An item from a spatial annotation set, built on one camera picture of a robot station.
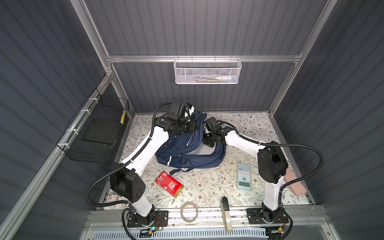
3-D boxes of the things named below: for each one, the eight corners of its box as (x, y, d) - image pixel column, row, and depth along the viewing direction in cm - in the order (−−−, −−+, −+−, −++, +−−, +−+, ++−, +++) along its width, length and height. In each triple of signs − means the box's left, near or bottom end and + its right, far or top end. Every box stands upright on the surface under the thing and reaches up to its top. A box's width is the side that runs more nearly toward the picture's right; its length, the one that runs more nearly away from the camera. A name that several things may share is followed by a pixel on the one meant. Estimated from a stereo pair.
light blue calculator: (236, 188, 85) (237, 187, 83) (237, 162, 95) (238, 160, 93) (251, 191, 84) (252, 190, 82) (250, 164, 94) (251, 163, 92)
